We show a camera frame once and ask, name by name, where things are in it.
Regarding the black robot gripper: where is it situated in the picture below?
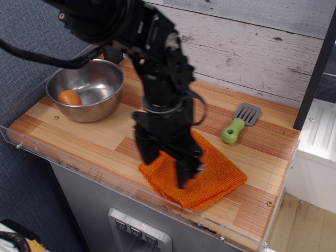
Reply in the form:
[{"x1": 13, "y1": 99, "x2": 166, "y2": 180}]
[{"x1": 132, "y1": 97, "x2": 207, "y2": 190}]

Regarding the orange cloth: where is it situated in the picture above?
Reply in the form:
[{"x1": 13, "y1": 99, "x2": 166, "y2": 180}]
[{"x1": 139, "y1": 131, "x2": 247, "y2": 212}]

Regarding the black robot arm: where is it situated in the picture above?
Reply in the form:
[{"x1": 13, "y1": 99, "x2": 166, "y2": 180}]
[{"x1": 49, "y1": 1, "x2": 203, "y2": 188}]

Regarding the grey toy fridge cabinet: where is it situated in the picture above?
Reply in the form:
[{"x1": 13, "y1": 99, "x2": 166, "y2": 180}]
[{"x1": 51, "y1": 163, "x2": 238, "y2": 251}]

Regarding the clear acrylic table guard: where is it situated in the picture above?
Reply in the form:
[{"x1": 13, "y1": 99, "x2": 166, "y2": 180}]
[{"x1": 0, "y1": 36, "x2": 300, "y2": 252}]

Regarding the stainless steel bowl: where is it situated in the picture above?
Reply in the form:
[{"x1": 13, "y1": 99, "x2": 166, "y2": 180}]
[{"x1": 46, "y1": 59, "x2": 124, "y2": 123}]

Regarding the orange toy carrot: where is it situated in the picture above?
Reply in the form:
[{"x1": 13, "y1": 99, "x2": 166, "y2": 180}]
[{"x1": 57, "y1": 90, "x2": 82, "y2": 106}]

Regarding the white toy sink unit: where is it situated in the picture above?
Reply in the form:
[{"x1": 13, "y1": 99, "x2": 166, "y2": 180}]
[{"x1": 284, "y1": 99, "x2": 335, "y2": 213}]

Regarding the yellow tape piece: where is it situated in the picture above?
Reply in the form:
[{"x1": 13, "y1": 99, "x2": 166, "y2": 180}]
[{"x1": 27, "y1": 240, "x2": 47, "y2": 252}]

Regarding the green handled grey toy spatula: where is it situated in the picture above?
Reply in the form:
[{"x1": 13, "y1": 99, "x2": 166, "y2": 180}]
[{"x1": 221, "y1": 102, "x2": 261, "y2": 144}]

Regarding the black left frame post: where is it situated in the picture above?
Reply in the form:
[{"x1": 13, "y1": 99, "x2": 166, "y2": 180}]
[{"x1": 103, "y1": 46, "x2": 124, "y2": 64}]

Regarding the black frame post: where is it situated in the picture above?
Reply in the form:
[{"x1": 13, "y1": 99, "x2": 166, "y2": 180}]
[
  {"x1": 293, "y1": 9, "x2": 335, "y2": 130},
  {"x1": 103, "y1": 46, "x2": 124, "y2": 64}
]

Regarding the black braided cable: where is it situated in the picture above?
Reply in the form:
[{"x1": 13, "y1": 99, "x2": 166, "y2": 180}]
[{"x1": 0, "y1": 39, "x2": 106, "y2": 70}]

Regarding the black right frame post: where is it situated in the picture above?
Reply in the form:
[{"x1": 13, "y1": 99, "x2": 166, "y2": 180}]
[{"x1": 293, "y1": 9, "x2": 335, "y2": 130}]

